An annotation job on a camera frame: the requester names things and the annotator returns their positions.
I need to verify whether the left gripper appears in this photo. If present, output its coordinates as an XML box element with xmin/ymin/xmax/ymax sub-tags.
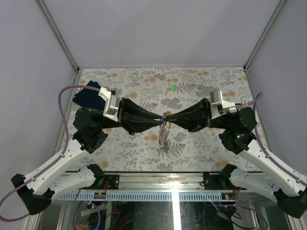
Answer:
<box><xmin>98</xmin><ymin>97</ymin><xmax>163</xmax><ymax>136</ymax></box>

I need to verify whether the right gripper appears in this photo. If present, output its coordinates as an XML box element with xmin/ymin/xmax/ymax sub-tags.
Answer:
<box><xmin>165</xmin><ymin>98</ymin><xmax>232</xmax><ymax>132</ymax></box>

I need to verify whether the keyring chain with tags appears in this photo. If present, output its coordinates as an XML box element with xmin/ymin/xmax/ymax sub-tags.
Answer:
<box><xmin>158</xmin><ymin>111</ymin><xmax>173</xmax><ymax>153</ymax></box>

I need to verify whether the green capped key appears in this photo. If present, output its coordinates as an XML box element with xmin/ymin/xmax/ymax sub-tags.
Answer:
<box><xmin>165</xmin><ymin>85</ymin><xmax>176</xmax><ymax>94</ymax></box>

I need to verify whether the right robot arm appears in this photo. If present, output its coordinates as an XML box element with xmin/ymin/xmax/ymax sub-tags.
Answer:
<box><xmin>164</xmin><ymin>99</ymin><xmax>307</xmax><ymax>219</ymax></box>

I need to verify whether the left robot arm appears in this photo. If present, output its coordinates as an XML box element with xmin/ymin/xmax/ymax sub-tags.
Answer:
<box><xmin>11</xmin><ymin>95</ymin><xmax>162</xmax><ymax>215</ymax></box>

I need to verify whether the floral tablecloth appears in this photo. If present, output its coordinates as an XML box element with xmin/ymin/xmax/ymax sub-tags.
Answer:
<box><xmin>70</xmin><ymin>67</ymin><xmax>257</xmax><ymax>172</ymax></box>

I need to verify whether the dark blue folded cloth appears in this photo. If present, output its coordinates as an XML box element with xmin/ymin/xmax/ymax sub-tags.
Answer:
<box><xmin>72</xmin><ymin>88</ymin><xmax>106</xmax><ymax>112</ymax></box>

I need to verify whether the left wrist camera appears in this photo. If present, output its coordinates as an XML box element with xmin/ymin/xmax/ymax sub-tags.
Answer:
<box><xmin>98</xmin><ymin>87</ymin><xmax>120</xmax><ymax>122</ymax></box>

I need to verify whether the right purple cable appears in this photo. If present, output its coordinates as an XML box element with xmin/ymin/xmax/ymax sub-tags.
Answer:
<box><xmin>234</xmin><ymin>92</ymin><xmax>307</xmax><ymax>190</ymax></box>

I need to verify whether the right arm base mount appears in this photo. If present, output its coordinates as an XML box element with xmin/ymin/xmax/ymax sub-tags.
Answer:
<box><xmin>199</xmin><ymin>172</ymin><xmax>223</xmax><ymax>190</ymax></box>

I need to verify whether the aluminium front rail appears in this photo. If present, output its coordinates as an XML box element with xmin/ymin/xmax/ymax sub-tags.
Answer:
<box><xmin>59</xmin><ymin>170</ymin><xmax>295</xmax><ymax>192</ymax></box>

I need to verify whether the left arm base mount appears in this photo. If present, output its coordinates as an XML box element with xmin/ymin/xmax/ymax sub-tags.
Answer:
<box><xmin>95</xmin><ymin>174</ymin><xmax>120</xmax><ymax>191</ymax></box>

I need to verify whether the white slotted cable duct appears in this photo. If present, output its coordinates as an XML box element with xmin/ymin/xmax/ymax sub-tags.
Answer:
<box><xmin>58</xmin><ymin>191</ymin><xmax>235</xmax><ymax>202</ymax></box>

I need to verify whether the left corner frame post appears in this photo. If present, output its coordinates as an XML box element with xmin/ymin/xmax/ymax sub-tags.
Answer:
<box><xmin>35</xmin><ymin>0</ymin><xmax>80</xmax><ymax>72</ymax></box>

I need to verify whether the corner frame post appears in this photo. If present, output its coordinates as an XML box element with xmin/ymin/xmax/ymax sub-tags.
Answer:
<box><xmin>35</xmin><ymin>0</ymin><xmax>80</xmax><ymax>72</ymax></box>
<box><xmin>243</xmin><ymin>0</ymin><xmax>288</xmax><ymax>70</ymax></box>

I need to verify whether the right corner frame post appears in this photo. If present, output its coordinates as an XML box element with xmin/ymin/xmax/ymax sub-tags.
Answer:
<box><xmin>243</xmin><ymin>0</ymin><xmax>288</xmax><ymax>70</ymax></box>

